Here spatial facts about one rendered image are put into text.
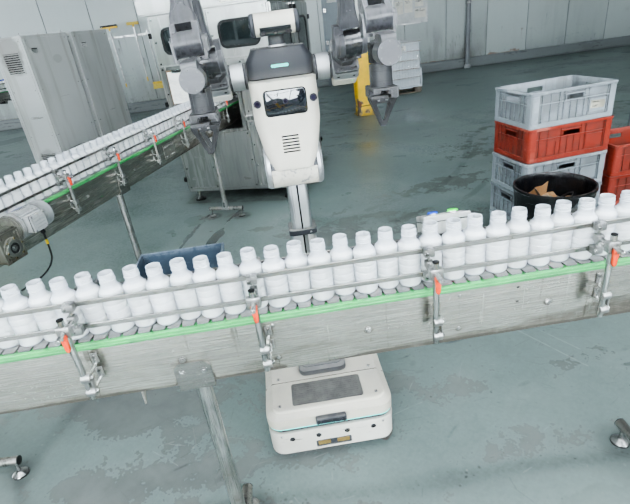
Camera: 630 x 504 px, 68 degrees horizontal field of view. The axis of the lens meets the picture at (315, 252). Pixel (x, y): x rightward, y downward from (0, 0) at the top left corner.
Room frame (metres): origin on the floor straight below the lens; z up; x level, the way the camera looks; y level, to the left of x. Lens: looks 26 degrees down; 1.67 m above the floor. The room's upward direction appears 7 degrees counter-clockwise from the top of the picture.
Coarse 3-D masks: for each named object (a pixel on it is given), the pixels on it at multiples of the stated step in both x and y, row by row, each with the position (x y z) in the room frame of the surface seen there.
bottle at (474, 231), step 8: (472, 216) 1.11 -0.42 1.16; (480, 216) 1.10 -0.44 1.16; (472, 224) 1.08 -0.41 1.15; (480, 224) 1.08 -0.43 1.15; (464, 232) 1.09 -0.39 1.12; (472, 232) 1.08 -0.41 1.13; (480, 232) 1.07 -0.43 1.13; (472, 240) 1.07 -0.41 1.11; (472, 248) 1.07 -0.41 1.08; (480, 248) 1.07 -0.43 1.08; (472, 256) 1.07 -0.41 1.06; (480, 256) 1.07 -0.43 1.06; (464, 272) 1.09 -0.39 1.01; (472, 272) 1.07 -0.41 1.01; (480, 272) 1.07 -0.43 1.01
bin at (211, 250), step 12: (156, 252) 1.61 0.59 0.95; (168, 252) 1.61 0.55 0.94; (180, 252) 1.61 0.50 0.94; (192, 252) 1.61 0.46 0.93; (204, 252) 1.61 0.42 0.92; (216, 252) 1.62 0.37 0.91; (144, 264) 1.59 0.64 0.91; (168, 264) 1.61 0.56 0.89; (192, 264) 1.61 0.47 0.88; (216, 264) 1.62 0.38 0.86; (144, 276) 1.56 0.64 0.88; (144, 396) 1.10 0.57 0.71
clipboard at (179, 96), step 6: (168, 72) 4.95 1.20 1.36; (174, 72) 4.92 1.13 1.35; (180, 72) 4.92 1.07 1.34; (168, 78) 4.95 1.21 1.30; (174, 78) 4.94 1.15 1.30; (174, 84) 4.94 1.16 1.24; (174, 90) 4.94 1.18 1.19; (180, 90) 4.93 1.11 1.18; (174, 96) 4.95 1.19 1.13; (180, 96) 4.93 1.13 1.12; (186, 96) 4.91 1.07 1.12; (174, 102) 4.95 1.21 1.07; (180, 102) 4.93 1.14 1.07
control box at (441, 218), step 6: (456, 210) 1.25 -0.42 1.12; (462, 210) 1.26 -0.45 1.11; (468, 210) 1.23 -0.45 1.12; (420, 216) 1.27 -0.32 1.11; (426, 216) 1.23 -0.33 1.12; (432, 216) 1.22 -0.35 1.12; (438, 216) 1.22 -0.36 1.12; (444, 216) 1.22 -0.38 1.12; (450, 216) 1.22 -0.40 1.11; (456, 216) 1.22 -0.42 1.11; (462, 216) 1.22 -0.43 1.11; (420, 222) 1.26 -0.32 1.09; (438, 222) 1.22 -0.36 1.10; (444, 222) 1.22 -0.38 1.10; (462, 222) 1.22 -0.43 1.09; (420, 228) 1.25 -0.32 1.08; (438, 228) 1.21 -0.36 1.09; (444, 228) 1.21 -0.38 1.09; (462, 228) 1.21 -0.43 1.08
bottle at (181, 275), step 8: (176, 264) 1.04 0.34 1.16; (184, 264) 1.06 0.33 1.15; (176, 272) 1.04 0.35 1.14; (184, 272) 1.05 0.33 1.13; (176, 280) 1.03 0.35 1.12; (184, 280) 1.03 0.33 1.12; (192, 280) 1.05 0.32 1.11; (176, 296) 1.04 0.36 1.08; (184, 296) 1.03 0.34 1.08; (192, 296) 1.04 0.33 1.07; (184, 304) 1.03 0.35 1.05; (192, 304) 1.04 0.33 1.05; (192, 312) 1.03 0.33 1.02; (200, 312) 1.05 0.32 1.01
